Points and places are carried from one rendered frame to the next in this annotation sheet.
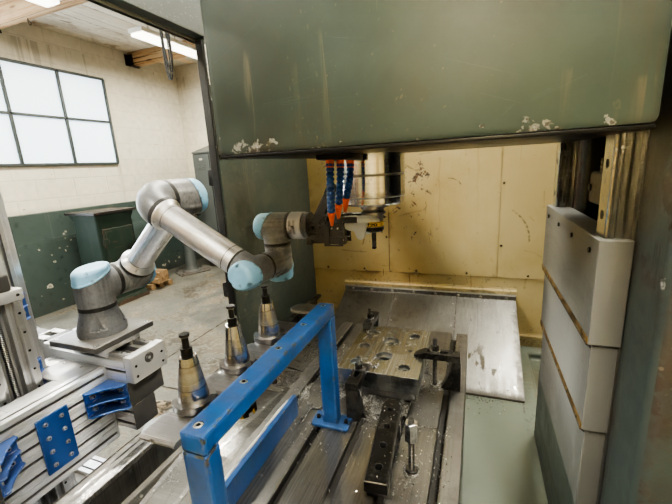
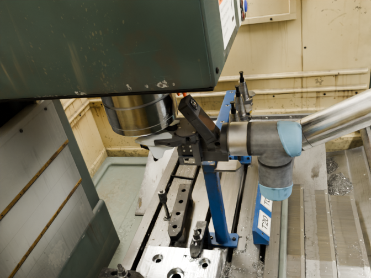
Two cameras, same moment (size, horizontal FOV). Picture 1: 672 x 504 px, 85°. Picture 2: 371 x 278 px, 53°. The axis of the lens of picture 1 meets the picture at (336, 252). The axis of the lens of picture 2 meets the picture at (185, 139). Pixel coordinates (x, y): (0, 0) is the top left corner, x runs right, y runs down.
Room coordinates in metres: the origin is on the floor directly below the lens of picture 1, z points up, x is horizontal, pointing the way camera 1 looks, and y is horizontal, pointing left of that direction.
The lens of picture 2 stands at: (1.68, -0.03, 1.85)
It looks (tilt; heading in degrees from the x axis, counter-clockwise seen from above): 32 degrees down; 179
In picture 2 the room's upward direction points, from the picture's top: 12 degrees counter-clockwise
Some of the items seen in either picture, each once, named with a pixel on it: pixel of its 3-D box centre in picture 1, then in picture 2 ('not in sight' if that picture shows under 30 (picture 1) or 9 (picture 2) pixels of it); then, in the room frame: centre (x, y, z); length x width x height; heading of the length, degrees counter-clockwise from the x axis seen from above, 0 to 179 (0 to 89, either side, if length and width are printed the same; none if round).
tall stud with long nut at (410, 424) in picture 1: (411, 445); (164, 203); (0.66, -0.14, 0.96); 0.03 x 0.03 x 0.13
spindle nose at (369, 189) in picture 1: (372, 178); (138, 95); (0.93, -0.10, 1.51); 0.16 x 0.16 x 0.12
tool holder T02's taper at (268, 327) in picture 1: (267, 317); (234, 121); (0.70, 0.15, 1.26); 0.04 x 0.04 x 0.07
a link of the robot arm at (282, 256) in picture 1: (276, 261); (276, 170); (1.01, 0.17, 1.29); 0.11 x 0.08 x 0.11; 155
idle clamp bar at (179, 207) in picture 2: (385, 447); (181, 214); (0.70, -0.09, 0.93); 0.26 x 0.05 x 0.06; 164
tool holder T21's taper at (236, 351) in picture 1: (235, 342); (239, 104); (0.59, 0.19, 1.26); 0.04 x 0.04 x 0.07
